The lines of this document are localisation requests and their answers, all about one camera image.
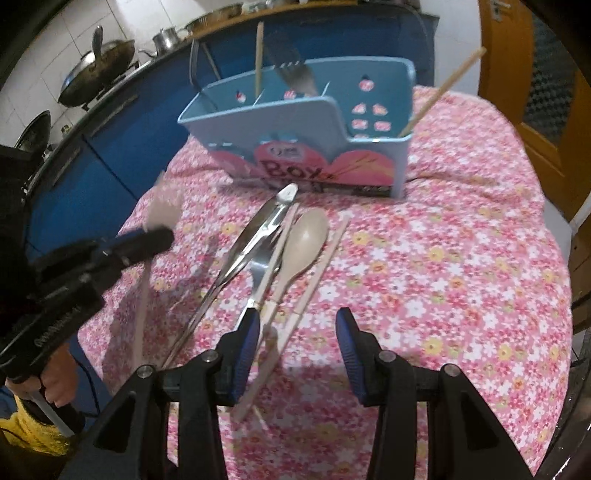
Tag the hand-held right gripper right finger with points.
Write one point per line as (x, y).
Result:
(351, 355)

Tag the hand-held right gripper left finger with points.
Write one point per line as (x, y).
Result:
(242, 350)

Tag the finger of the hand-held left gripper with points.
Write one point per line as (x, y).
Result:
(138, 247)

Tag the metal tongs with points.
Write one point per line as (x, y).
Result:
(258, 221)

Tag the beige plastic spoon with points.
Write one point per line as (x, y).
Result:
(304, 235)

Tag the metal chopstick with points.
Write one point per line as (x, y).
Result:
(193, 64)
(210, 60)

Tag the light blue utensil holder box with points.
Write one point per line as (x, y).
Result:
(300, 124)

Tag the person's left hand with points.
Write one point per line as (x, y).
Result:
(60, 383)

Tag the blue kitchen base cabinets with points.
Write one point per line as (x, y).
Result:
(138, 152)

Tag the pink floral blanket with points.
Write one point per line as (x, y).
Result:
(438, 277)

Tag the dark metal wok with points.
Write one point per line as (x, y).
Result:
(34, 131)

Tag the large metal wok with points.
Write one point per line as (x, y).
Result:
(97, 64)

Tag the metal kettle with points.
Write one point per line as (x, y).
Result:
(166, 41)

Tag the metal ladle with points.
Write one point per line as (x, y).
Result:
(97, 39)

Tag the metal colander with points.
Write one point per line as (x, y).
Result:
(207, 18)

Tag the wooden door with glass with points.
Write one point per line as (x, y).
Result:
(503, 69)

